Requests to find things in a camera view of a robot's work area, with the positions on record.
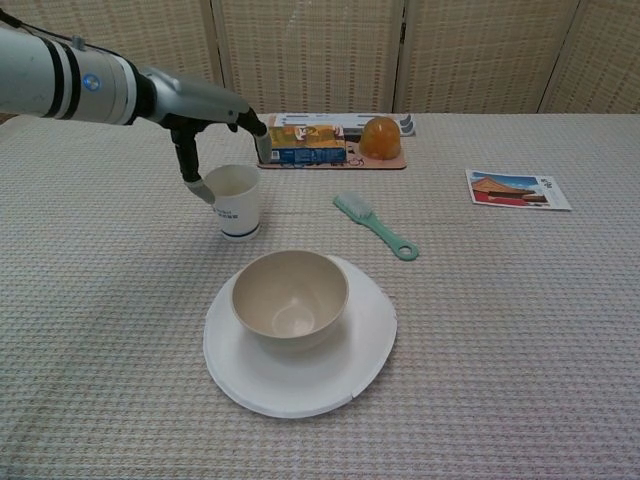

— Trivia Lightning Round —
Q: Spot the white paper cup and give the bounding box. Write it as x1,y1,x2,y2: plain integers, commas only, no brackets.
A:
203,165,262,243

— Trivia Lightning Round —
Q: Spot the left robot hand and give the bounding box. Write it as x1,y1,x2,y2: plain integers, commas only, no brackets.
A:
137,66,274,206

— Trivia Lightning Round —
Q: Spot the beige bowl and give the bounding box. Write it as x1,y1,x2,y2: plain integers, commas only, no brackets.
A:
231,249,350,357

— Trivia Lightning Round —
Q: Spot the orange jelly cup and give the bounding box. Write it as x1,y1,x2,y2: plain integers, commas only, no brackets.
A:
358,116,403,162

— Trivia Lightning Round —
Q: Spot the green brush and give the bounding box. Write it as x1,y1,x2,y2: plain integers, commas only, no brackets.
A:
332,193,420,262

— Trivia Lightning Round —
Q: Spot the palace picture postcard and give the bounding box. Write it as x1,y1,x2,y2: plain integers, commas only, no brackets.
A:
465,168,573,212

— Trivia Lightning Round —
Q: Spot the woven beige tablecloth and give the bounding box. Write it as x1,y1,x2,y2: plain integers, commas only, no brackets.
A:
0,112,640,480

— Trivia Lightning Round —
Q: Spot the pink mat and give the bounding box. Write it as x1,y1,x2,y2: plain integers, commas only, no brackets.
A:
256,113,408,172

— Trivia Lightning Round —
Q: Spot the blue snack box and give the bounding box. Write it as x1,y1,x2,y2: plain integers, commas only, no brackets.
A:
256,125,347,166

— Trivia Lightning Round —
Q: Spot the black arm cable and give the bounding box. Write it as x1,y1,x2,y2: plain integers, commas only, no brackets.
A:
0,8,126,60

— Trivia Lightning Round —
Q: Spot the white paper plate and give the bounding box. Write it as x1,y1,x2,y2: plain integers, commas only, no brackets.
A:
202,254,400,419

